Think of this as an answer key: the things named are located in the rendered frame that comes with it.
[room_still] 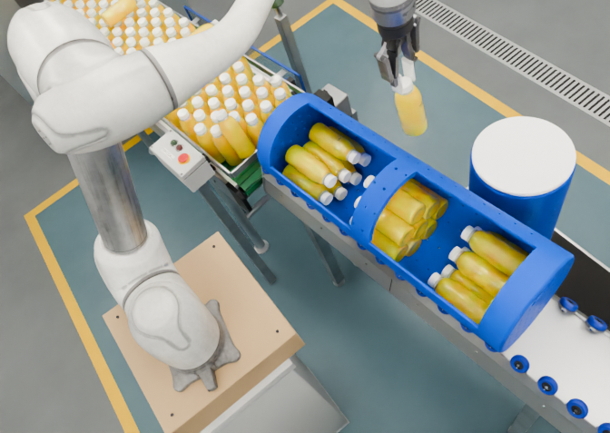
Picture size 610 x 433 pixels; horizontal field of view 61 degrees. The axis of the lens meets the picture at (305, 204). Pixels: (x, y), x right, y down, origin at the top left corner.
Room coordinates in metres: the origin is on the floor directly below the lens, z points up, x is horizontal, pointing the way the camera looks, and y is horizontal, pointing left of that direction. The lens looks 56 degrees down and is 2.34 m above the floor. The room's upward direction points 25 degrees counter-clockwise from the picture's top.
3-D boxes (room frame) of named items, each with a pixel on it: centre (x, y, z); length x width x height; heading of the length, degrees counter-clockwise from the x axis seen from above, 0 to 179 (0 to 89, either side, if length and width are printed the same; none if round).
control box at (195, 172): (1.25, 0.32, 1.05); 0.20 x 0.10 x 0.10; 23
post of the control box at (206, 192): (1.25, 0.32, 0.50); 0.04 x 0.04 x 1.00; 23
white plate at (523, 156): (0.72, -0.63, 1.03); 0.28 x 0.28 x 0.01
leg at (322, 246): (1.08, 0.01, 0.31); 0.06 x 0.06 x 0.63; 23
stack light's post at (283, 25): (1.66, -0.21, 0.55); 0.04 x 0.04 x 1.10; 23
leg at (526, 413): (0.17, -0.37, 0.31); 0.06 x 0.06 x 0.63; 23
